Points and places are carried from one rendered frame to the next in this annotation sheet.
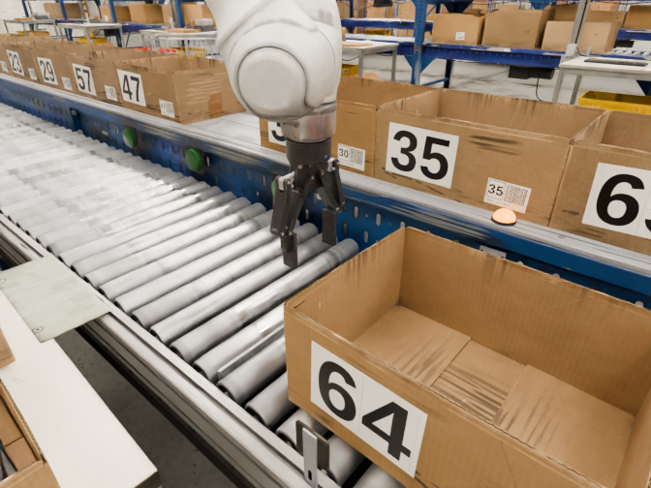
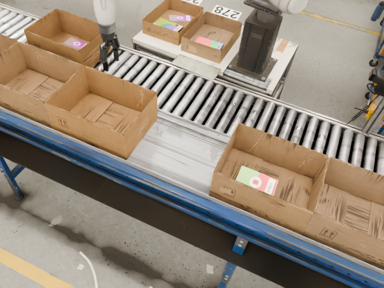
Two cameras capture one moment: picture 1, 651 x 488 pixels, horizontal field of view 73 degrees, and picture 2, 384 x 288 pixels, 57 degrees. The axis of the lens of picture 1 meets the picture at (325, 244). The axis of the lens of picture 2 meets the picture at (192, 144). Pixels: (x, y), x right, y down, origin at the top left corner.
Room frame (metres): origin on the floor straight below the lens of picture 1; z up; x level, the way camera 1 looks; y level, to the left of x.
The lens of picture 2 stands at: (2.39, -0.07, 2.11)
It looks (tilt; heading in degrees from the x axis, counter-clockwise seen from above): 50 degrees down; 159
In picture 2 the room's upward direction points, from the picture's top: 7 degrees clockwise
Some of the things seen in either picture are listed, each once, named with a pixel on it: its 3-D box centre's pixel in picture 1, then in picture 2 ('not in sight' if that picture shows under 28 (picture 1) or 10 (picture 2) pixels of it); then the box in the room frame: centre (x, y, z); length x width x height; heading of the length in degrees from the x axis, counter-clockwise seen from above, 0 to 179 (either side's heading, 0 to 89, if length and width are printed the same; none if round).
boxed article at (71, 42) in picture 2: not in sight; (77, 44); (0.37, -0.15, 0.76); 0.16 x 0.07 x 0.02; 50
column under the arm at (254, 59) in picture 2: not in sight; (258, 42); (0.74, 0.92, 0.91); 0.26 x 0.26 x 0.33; 47
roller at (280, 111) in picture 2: (81, 185); (270, 136); (1.32, 0.79, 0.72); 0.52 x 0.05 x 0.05; 140
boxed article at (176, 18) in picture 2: not in sight; (180, 19); (0.16, 0.58, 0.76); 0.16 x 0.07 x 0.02; 80
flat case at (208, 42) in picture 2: not in sight; (207, 46); (0.55, 0.66, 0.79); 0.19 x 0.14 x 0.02; 51
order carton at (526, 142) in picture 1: (484, 146); (35, 83); (0.95, -0.35, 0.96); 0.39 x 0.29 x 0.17; 50
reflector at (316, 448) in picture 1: (312, 461); not in sight; (0.32, 0.02, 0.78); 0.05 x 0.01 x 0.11; 50
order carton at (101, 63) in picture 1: (127, 76); (365, 214); (1.96, 0.84, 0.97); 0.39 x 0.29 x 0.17; 50
